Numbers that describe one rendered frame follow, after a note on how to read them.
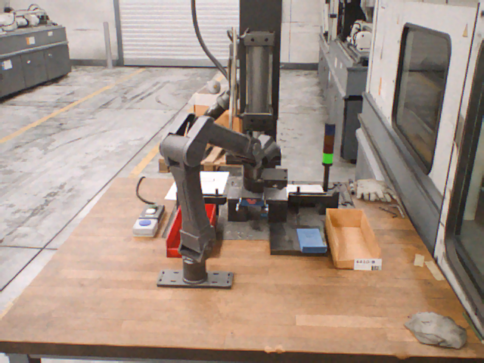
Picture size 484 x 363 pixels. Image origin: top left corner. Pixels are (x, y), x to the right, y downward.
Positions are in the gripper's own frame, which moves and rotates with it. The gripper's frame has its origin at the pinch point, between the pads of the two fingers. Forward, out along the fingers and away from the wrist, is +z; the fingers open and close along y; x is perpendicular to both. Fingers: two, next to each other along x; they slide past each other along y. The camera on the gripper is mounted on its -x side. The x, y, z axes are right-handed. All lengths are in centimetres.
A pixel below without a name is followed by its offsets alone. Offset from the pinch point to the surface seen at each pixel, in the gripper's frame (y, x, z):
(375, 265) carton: -23.2, -35.3, -3.5
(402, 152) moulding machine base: 52, -64, 32
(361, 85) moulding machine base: 256, -94, 167
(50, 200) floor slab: 131, 173, 193
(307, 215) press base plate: 4.8, -19.2, 14.5
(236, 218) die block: 0.4, 5.3, 10.7
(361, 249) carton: -14.9, -33.3, 2.5
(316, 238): -11.6, -20.1, 2.4
